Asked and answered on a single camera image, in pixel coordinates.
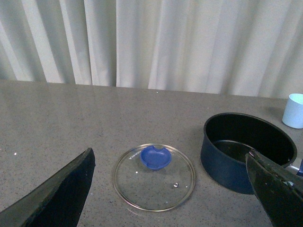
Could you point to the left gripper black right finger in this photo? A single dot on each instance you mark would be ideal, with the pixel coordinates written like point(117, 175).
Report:
point(279, 191)

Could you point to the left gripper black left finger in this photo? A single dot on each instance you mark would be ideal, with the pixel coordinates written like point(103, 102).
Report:
point(57, 202)

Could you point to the glass lid with blue knob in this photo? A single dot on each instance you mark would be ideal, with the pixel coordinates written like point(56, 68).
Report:
point(154, 177)

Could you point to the dark blue saucepan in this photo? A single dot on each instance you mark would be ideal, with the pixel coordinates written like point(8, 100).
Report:
point(228, 137)

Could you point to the light blue plastic cup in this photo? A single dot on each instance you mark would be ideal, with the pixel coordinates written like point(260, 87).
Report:
point(293, 113)

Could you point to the white curtain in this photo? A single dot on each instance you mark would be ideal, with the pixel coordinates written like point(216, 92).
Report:
point(236, 47)

